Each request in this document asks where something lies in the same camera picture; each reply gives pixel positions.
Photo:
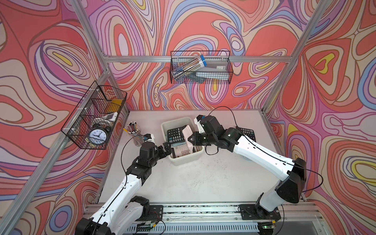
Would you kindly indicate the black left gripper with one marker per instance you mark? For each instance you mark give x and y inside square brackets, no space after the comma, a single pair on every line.
[167,150]

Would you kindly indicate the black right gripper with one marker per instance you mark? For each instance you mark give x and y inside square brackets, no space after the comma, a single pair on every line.
[195,141]

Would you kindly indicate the black calculator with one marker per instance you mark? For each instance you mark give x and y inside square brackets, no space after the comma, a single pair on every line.
[175,136]
[248,132]

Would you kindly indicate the pink calculator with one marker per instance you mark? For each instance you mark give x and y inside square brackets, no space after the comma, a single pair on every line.
[180,151]
[187,132]

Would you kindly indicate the white plastic storage box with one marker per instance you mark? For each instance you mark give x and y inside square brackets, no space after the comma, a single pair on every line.
[181,122]

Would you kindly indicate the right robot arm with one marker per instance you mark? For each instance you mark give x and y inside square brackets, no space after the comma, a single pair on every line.
[290,173]

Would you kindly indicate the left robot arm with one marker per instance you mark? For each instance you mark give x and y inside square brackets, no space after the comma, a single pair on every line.
[123,208]

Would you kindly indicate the clear pencil cup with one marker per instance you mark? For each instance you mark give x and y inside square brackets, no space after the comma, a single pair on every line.
[134,131]

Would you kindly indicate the black alarm clock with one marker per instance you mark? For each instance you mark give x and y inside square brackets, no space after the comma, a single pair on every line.
[99,134]

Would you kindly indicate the pencil bundle in basket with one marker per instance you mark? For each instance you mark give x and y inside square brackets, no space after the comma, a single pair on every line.
[183,70]

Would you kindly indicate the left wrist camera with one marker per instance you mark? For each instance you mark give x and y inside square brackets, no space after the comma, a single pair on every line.
[149,138]

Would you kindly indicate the black wire basket back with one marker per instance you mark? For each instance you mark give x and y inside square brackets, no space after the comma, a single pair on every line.
[213,59]

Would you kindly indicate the black wire basket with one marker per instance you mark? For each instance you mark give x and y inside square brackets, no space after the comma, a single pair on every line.
[101,104]
[213,59]

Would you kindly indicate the black wire basket left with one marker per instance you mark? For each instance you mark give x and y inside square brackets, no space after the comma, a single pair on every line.
[101,104]

